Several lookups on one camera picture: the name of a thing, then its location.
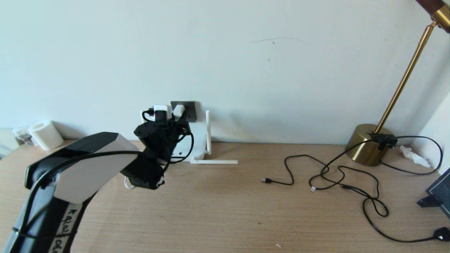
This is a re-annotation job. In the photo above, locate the dark panel on stand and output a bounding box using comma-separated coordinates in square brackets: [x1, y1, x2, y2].
[417, 167, 450, 219]

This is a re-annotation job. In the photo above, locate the white paper roll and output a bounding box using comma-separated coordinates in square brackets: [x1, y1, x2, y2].
[27, 120, 65, 151]

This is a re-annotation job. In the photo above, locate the white crumpled tissue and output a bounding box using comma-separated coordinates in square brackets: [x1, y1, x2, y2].
[400, 145, 431, 168]

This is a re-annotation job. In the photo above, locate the black USB cable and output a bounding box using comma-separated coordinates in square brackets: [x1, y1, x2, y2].
[261, 154, 389, 217]

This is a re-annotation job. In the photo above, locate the white router with antennas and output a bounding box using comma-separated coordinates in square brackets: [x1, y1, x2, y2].
[140, 110, 239, 164]

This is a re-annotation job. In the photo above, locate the grey wall socket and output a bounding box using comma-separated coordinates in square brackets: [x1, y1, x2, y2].
[171, 101, 196, 123]

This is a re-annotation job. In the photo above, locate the brass desk lamp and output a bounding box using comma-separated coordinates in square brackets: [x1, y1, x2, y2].
[345, 0, 450, 166]

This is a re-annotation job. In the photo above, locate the black lamp power cord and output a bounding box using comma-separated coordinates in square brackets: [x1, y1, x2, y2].
[309, 132, 450, 243]

